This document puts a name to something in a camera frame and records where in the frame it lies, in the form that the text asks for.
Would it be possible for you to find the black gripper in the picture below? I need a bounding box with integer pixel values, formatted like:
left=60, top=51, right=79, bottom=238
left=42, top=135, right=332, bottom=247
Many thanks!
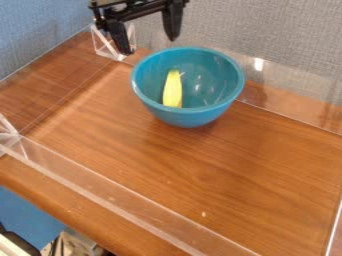
left=89, top=0, right=185, bottom=55

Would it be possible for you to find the yellow banana toy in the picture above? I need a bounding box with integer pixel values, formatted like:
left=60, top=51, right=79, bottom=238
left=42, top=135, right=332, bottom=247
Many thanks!
left=163, top=70, right=183, bottom=108

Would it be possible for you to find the blue bowl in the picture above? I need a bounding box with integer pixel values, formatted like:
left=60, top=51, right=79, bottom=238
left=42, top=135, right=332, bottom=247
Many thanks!
left=131, top=47, right=246, bottom=128

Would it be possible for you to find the clear acrylic back barrier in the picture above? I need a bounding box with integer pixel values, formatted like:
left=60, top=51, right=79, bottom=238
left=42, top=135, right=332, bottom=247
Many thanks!
left=234, top=54, right=342, bottom=136

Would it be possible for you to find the clear acrylic barrier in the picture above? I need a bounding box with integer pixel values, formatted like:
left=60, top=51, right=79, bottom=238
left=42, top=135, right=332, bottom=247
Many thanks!
left=234, top=54, right=342, bottom=136
left=7, top=136, right=260, bottom=256

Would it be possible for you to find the clear acrylic front barrier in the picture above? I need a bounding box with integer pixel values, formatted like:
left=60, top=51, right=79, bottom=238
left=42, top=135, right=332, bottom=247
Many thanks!
left=7, top=136, right=260, bottom=256

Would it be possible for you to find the clear acrylic corner bracket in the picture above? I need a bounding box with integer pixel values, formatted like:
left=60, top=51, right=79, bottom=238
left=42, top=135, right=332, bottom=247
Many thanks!
left=90, top=23, right=138, bottom=62

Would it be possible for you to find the clear acrylic left bracket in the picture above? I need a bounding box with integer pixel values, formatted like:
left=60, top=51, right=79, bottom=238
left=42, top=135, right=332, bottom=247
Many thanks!
left=0, top=113, right=28, bottom=159

